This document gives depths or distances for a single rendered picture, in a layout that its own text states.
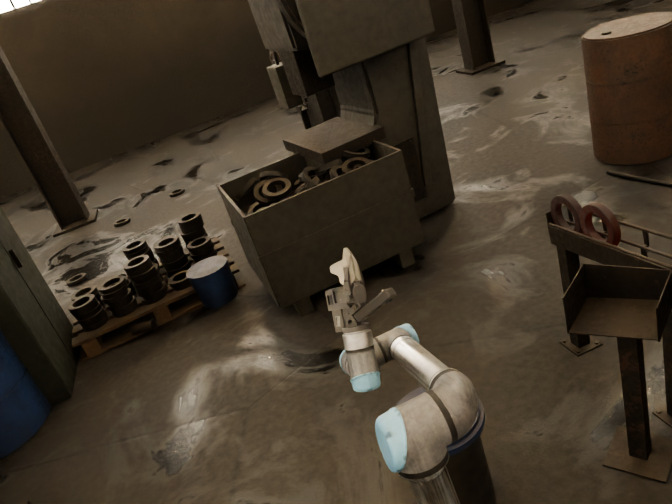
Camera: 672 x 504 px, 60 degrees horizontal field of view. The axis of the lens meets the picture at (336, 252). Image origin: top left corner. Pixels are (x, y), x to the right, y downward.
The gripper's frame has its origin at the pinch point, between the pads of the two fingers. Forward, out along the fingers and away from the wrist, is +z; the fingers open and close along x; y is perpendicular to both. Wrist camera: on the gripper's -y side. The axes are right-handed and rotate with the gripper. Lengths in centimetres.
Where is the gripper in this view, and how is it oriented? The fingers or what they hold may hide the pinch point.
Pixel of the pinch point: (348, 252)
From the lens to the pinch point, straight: 149.5
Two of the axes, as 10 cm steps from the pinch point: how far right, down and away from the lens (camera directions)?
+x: 4.6, -0.7, 8.9
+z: -1.9, -9.8, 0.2
